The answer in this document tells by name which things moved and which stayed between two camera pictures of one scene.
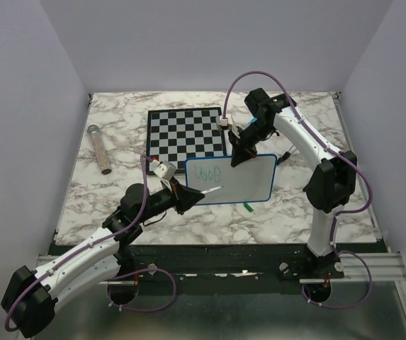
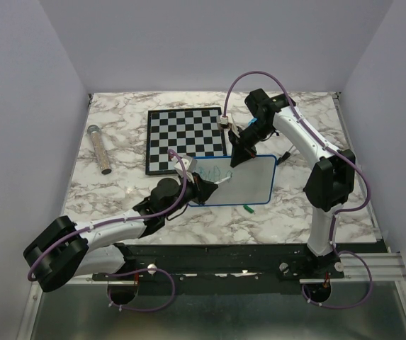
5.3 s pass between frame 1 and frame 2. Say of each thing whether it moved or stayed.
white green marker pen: moved
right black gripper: stayed
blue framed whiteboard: stayed
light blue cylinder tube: stayed
